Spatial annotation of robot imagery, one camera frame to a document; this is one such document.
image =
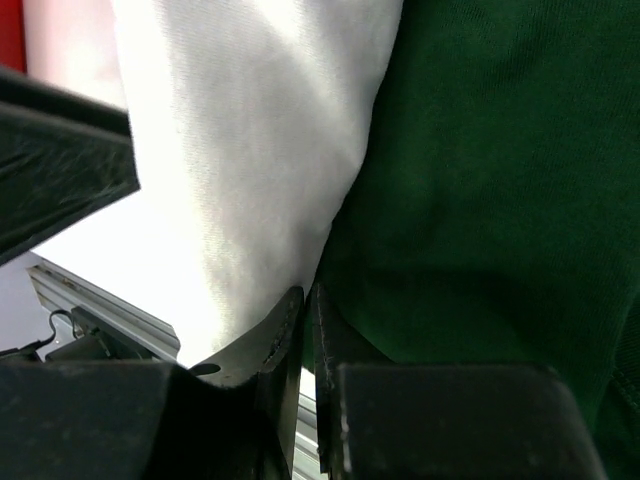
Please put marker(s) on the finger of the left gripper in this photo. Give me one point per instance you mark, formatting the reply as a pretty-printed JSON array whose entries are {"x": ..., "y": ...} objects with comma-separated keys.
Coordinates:
[{"x": 63, "y": 157}]

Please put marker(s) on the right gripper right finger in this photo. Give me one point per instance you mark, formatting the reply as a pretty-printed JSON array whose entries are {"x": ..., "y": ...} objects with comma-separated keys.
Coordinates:
[{"x": 334, "y": 342}]

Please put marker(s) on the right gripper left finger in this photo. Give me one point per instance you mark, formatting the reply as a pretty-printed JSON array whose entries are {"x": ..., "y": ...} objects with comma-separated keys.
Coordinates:
[{"x": 258, "y": 378}]

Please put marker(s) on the cream and green t-shirt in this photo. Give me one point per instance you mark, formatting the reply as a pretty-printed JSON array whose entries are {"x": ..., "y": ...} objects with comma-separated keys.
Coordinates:
[{"x": 461, "y": 176}]

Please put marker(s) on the red plastic tray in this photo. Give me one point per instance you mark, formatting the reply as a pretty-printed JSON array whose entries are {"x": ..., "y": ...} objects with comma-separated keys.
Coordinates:
[{"x": 12, "y": 42}]

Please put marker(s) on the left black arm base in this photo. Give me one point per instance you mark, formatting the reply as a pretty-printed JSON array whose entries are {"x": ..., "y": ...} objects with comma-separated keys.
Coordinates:
[{"x": 92, "y": 339}]

